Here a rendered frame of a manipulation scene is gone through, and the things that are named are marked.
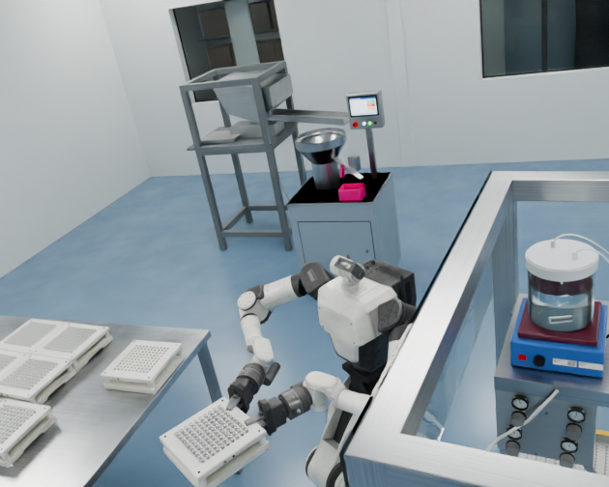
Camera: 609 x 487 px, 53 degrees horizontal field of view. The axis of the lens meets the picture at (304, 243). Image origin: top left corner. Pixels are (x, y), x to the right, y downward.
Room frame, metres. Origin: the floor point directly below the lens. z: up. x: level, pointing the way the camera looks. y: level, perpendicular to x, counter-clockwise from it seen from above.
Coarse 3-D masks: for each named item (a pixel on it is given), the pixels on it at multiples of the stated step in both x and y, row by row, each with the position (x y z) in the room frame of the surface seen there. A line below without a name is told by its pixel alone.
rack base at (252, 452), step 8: (248, 448) 1.42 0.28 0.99; (256, 448) 1.41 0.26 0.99; (264, 448) 1.42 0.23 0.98; (168, 456) 1.47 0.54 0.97; (240, 456) 1.40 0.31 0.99; (248, 456) 1.39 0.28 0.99; (256, 456) 1.40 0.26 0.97; (176, 464) 1.42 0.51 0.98; (232, 464) 1.37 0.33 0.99; (240, 464) 1.37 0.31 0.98; (184, 472) 1.38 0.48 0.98; (216, 472) 1.35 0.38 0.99; (224, 472) 1.35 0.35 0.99; (232, 472) 1.35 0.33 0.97; (192, 480) 1.34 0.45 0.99; (208, 480) 1.32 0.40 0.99; (216, 480) 1.32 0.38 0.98
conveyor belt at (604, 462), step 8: (600, 448) 1.26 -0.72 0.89; (608, 448) 1.26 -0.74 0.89; (520, 456) 1.29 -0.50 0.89; (528, 456) 1.28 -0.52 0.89; (536, 456) 1.28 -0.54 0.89; (600, 456) 1.24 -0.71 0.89; (608, 456) 1.23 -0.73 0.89; (552, 464) 1.24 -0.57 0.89; (576, 464) 1.22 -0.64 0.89; (600, 464) 1.21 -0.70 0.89; (608, 464) 1.21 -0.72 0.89; (600, 472) 1.18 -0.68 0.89; (608, 472) 1.18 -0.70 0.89
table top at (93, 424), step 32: (0, 320) 2.84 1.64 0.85; (64, 320) 2.71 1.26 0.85; (192, 352) 2.22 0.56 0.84; (64, 384) 2.15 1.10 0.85; (96, 384) 2.11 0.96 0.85; (64, 416) 1.93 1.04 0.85; (96, 416) 1.89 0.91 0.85; (128, 416) 1.86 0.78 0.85; (32, 448) 1.78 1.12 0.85; (64, 448) 1.75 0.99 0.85; (96, 448) 1.72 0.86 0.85; (0, 480) 1.64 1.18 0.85; (32, 480) 1.62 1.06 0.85; (64, 480) 1.59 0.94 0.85; (96, 480) 1.59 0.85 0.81
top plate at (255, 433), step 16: (224, 400) 1.61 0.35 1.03; (192, 416) 1.56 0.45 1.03; (240, 416) 1.52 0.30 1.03; (256, 432) 1.43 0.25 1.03; (176, 448) 1.43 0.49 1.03; (224, 448) 1.39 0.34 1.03; (240, 448) 1.38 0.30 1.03; (192, 464) 1.35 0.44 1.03; (208, 464) 1.34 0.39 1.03; (224, 464) 1.35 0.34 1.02
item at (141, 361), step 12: (132, 348) 2.22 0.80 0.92; (144, 348) 2.20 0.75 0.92; (156, 348) 2.19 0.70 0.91; (168, 348) 2.17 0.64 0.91; (180, 348) 2.17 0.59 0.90; (120, 360) 2.14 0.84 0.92; (132, 360) 2.12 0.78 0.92; (144, 360) 2.11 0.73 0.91; (156, 360) 2.09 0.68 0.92; (168, 360) 2.09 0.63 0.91; (108, 372) 2.07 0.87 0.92; (120, 372) 2.05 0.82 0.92; (132, 372) 2.04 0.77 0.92; (144, 372) 2.02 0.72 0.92; (156, 372) 2.01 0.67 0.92
